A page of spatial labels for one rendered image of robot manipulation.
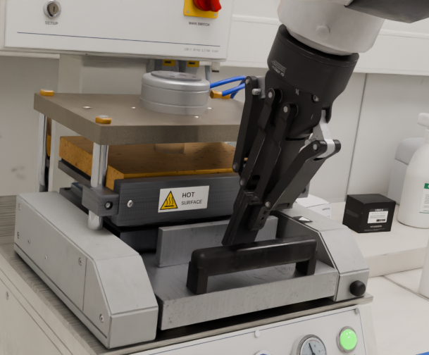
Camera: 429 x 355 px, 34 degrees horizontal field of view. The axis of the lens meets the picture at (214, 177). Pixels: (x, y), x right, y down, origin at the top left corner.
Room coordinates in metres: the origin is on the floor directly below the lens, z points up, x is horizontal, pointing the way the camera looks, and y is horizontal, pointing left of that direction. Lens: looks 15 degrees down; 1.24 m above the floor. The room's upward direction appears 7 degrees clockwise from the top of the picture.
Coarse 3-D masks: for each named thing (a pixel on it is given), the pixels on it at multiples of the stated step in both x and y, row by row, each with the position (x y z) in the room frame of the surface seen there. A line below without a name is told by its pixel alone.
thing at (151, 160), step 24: (72, 144) 0.78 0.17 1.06; (144, 144) 0.82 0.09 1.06; (168, 144) 0.79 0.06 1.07; (192, 144) 0.86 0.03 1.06; (216, 144) 0.87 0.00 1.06; (72, 168) 0.78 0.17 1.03; (120, 168) 0.70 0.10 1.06; (144, 168) 0.71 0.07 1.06; (168, 168) 0.72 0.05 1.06; (192, 168) 0.73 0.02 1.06; (216, 168) 0.75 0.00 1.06
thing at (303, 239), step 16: (272, 240) 0.67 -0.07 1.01; (288, 240) 0.68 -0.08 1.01; (304, 240) 0.68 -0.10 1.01; (192, 256) 0.62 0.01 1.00; (208, 256) 0.61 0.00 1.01; (224, 256) 0.62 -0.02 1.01; (240, 256) 0.63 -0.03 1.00; (256, 256) 0.64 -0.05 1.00; (272, 256) 0.66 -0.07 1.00; (288, 256) 0.67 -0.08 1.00; (304, 256) 0.68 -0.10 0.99; (192, 272) 0.61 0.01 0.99; (208, 272) 0.61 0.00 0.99; (224, 272) 0.62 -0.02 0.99; (304, 272) 0.69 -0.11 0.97; (192, 288) 0.61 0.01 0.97
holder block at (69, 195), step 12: (60, 192) 0.81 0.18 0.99; (72, 192) 0.80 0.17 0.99; (108, 228) 0.70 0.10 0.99; (120, 228) 0.69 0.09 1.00; (132, 228) 0.70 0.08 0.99; (144, 228) 0.70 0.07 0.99; (156, 228) 0.71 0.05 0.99; (132, 240) 0.69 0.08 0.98; (144, 240) 0.70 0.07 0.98; (156, 240) 0.71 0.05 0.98
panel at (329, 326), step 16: (288, 320) 0.67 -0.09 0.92; (304, 320) 0.68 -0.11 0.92; (320, 320) 0.69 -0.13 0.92; (336, 320) 0.71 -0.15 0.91; (352, 320) 0.72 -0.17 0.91; (224, 336) 0.62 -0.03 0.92; (240, 336) 0.63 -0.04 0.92; (256, 336) 0.64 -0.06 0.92; (272, 336) 0.65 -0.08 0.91; (288, 336) 0.66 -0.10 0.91; (320, 336) 0.69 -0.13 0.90; (336, 336) 0.70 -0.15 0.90; (144, 352) 0.57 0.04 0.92; (160, 352) 0.58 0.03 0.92; (176, 352) 0.59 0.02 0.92; (192, 352) 0.60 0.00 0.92; (208, 352) 0.61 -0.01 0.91; (224, 352) 0.62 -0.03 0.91; (240, 352) 0.63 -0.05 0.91; (256, 352) 0.63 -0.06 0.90; (272, 352) 0.65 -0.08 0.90; (288, 352) 0.66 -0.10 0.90; (336, 352) 0.69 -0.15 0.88; (352, 352) 0.70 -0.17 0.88
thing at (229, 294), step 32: (192, 224) 0.69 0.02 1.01; (224, 224) 0.71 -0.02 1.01; (160, 256) 0.66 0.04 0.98; (160, 288) 0.61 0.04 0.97; (224, 288) 0.63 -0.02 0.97; (256, 288) 0.65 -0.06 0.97; (288, 288) 0.67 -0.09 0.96; (320, 288) 0.70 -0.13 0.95; (160, 320) 0.59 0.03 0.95; (192, 320) 0.60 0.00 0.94
